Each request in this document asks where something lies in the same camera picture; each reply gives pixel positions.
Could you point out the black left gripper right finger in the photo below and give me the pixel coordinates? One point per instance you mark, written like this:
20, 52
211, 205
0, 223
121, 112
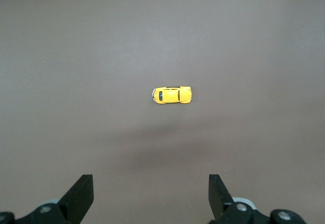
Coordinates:
221, 203

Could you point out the yellow beetle toy car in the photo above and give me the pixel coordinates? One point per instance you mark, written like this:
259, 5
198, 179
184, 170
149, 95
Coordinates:
171, 95

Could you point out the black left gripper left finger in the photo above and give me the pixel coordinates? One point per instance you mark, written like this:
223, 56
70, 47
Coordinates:
76, 198

